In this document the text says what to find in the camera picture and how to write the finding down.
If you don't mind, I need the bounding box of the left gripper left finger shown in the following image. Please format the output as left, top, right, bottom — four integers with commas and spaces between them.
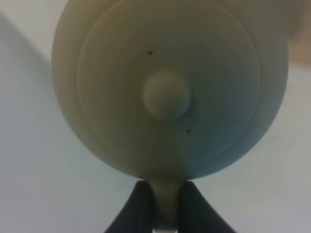
105, 181, 155, 233

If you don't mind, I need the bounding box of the brown clay teapot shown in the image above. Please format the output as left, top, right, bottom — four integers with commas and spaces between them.
52, 0, 289, 232

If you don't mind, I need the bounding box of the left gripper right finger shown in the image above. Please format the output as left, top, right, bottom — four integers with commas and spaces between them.
177, 182, 235, 233

